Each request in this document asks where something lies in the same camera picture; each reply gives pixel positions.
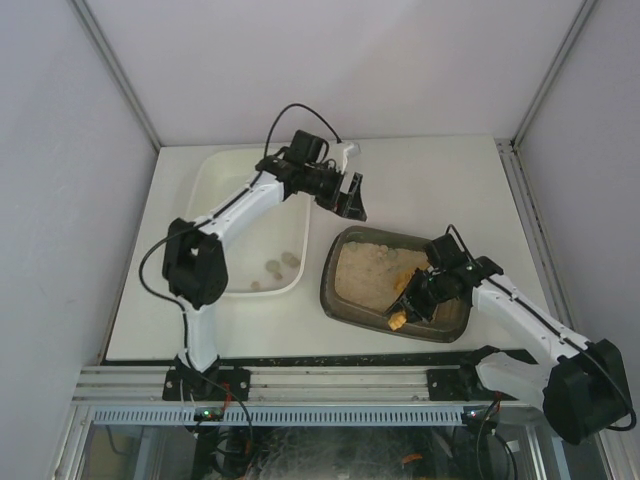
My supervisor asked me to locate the orange plastic litter scoop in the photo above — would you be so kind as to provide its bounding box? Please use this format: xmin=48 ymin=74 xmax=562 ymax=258
xmin=388 ymin=260 xmax=430 ymax=331

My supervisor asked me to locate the dark grey litter box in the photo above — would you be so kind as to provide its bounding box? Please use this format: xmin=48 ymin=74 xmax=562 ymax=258
xmin=319 ymin=226 xmax=471 ymax=343

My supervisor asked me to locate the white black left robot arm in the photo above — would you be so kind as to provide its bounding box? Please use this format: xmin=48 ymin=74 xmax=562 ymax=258
xmin=162 ymin=130 xmax=367 ymax=375

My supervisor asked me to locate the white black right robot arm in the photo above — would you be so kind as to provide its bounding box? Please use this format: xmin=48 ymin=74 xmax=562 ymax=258
xmin=385 ymin=225 xmax=638 ymax=445

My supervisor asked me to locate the white plastic waste tub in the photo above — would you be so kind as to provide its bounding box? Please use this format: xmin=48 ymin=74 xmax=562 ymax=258
xmin=186 ymin=148 xmax=311 ymax=298

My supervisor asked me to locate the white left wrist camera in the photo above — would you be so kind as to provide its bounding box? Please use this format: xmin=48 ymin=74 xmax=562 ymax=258
xmin=329 ymin=142 xmax=361 ymax=173

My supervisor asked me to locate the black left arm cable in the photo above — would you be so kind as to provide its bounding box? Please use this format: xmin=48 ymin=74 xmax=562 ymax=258
xmin=138 ymin=103 xmax=344 ymax=426

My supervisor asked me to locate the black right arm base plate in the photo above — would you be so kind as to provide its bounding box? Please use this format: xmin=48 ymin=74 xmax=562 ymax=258
xmin=426 ymin=368 xmax=498 ymax=402

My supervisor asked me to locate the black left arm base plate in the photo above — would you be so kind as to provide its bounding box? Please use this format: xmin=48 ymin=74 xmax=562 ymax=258
xmin=162 ymin=368 xmax=251 ymax=402

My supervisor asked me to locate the grey slotted cable duct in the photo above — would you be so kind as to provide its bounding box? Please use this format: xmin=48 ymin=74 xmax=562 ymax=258
xmin=93 ymin=405 xmax=465 ymax=427

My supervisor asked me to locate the right aluminium corner post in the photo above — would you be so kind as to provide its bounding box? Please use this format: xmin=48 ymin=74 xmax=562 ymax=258
xmin=511 ymin=0 xmax=600 ymax=149

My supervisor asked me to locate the aluminium corner post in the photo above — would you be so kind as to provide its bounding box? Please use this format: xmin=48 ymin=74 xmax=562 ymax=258
xmin=68 ymin=0 xmax=163 ymax=154
xmin=511 ymin=0 xmax=600 ymax=149

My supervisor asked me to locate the left aluminium corner post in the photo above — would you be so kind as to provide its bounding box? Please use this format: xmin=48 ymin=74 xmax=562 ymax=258
xmin=68 ymin=0 xmax=163 ymax=154

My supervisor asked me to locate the aluminium mounting rail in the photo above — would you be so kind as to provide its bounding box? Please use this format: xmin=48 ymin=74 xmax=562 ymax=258
xmin=71 ymin=362 xmax=546 ymax=407

